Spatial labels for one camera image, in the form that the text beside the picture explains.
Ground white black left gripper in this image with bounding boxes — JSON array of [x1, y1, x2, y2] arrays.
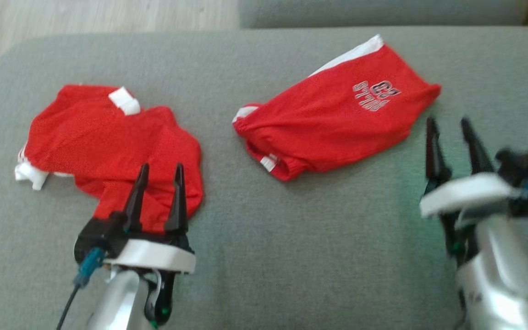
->
[[104, 163, 197, 275]]

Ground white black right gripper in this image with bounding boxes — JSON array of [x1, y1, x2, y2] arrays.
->
[[420, 117, 523, 218]]

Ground red shirt with white sleeves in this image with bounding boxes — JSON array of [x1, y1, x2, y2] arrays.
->
[[15, 84, 204, 233]]

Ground red shorts with print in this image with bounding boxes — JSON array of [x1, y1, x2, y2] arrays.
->
[[232, 34, 442, 182]]

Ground grey fabric sofa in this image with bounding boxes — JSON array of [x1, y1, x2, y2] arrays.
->
[[0, 0, 528, 330]]

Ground black left cable teal plug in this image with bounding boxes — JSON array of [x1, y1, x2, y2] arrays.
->
[[56, 247, 106, 330]]

